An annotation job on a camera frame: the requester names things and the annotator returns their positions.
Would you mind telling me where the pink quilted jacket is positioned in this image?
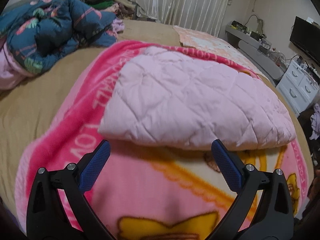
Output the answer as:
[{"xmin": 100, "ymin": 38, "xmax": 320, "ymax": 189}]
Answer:
[{"xmin": 98, "ymin": 46, "xmax": 296, "ymax": 151}]

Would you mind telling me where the pile of folded clothes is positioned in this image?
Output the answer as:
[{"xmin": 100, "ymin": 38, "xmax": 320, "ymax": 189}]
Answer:
[{"xmin": 84, "ymin": 0, "xmax": 156, "ymax": 22}]

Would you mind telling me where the lilac hanging garment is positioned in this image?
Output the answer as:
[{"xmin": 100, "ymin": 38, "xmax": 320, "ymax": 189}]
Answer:
[{"xmin": 310, "ymin": 103, "xmax": 320, "ymax": 140}]

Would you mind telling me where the tan bed sheet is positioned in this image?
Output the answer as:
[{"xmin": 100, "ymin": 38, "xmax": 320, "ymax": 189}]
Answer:
[{"xmin": 0, "ymin": 19, "xmax": 316, "ymax": 215}]

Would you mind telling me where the white drawer cabinet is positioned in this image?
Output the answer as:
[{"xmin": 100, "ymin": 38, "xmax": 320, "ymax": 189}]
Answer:
[{"xmin": 276, "ymin": 60, "xmax": 319, "ymax": 117}]

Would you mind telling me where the blue floral padded jacket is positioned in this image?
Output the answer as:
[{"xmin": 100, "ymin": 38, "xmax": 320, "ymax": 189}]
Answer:
[{"xmin": 1, "ymin": 0, "xmax": 117, "ymax": 75}]

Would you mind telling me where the peach white bear blanket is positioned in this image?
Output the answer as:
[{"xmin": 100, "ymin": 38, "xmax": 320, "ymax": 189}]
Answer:
[{"xmin": 173, "ymin": 25, "xmax": 266, "ymax": 77}]

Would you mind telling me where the white pleated curtain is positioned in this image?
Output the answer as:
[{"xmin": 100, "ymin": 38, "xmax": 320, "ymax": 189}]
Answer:
[{"xmin": 131, "ymin": 0, "xmax": 228, "ymax": 36}]

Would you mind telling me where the grey wall desk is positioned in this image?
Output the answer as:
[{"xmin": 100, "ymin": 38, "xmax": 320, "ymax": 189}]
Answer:
[{"xmin": 225, "ymin": 25, "xmax": 284, "ymax": 85}]

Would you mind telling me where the black wall television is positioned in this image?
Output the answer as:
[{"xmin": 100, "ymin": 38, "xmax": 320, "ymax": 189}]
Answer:
[{"xmin": 290, "ymin": 16, "xmax": 320, "ymax": 66}]

